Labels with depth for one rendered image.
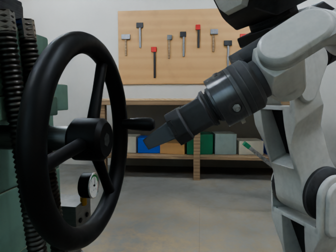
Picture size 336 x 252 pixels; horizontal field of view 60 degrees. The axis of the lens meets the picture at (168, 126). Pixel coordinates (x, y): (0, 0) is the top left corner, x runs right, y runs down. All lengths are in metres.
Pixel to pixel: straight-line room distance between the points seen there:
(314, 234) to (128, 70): 3.21
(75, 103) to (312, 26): 3.66
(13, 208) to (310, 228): 0.69
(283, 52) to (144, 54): 3.35
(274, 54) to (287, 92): 0.08
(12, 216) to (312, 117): 0.68
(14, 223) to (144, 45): 3.32
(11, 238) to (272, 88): 0.51
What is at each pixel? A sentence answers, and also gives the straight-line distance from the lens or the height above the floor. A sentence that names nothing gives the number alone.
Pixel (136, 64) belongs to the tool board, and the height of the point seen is 1.29.
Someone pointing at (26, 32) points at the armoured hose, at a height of 0.95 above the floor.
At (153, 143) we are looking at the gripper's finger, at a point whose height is 0.79.
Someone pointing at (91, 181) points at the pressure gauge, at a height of 0.67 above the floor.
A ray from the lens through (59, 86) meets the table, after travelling 0.71.
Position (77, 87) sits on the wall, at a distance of 3.97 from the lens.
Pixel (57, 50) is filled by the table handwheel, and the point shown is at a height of 0.92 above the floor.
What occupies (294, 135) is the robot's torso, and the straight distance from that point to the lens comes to 0.76.
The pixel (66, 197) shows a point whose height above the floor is 0.62.
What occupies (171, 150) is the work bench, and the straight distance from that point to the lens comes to 3.26.
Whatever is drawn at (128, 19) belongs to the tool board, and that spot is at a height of 1.85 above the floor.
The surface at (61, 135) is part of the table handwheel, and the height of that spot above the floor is 0.82.
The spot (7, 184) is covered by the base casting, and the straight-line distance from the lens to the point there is 0.58.
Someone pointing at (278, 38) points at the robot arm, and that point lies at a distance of 0.47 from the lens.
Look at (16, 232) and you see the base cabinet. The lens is 0.62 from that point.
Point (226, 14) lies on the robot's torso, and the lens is 0.79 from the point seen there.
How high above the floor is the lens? 0.87
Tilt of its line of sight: 5 degrees down
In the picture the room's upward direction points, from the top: straight up
